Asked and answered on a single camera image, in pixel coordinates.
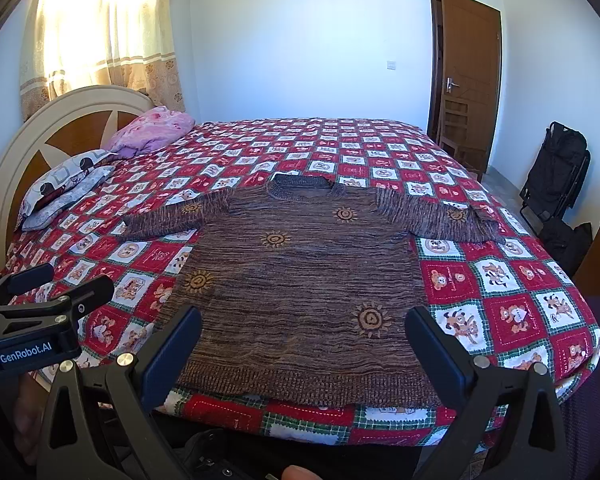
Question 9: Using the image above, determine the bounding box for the brown knitted sweater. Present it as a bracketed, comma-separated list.
[123, 174, 501, 408]

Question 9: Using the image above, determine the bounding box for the person's left hand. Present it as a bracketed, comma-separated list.
[14, 374, 48, 465]

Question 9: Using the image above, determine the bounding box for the person's right hand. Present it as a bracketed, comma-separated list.
[282, 465, 322, 480]

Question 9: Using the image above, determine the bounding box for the grey patterned pillow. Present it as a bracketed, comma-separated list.
[14, 148, 116, 231]

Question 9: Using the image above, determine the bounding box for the red patchwork bed cover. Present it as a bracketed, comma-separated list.
[2, 117, 600, 449]

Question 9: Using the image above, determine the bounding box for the cream wooden headboard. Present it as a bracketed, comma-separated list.
[0, 86, 154, 270]

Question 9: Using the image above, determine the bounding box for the black bag on floor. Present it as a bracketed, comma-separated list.
[539, 218, 593, 278]

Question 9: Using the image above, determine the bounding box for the black folded stroller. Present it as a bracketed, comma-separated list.
[519, 122, 591, 235]

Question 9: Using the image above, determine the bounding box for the beige patterned curtain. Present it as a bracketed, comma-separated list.
[19, 0, 185, 118]

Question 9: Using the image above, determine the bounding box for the brown wooden door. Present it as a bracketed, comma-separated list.
[427, 0, 502, 179]

